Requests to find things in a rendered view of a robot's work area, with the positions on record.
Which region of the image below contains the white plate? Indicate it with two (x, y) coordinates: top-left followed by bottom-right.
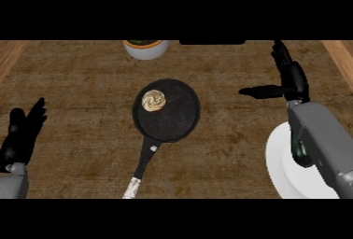
(265, 120), (343, 200)

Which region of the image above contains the white plant pot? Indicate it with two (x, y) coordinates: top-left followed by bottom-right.
(122, 40), (172, 61)

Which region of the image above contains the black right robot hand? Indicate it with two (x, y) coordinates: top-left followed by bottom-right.
(238, 40), (312, 105)

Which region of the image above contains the black frying pan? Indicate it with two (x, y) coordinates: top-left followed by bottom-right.
(122, 77), (203, 200)

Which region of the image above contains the beige swirled cupcake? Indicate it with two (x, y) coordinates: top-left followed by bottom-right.
(141, 89), (169, 113)

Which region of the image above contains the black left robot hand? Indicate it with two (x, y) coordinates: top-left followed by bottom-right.
(0, 97), (51, 174)

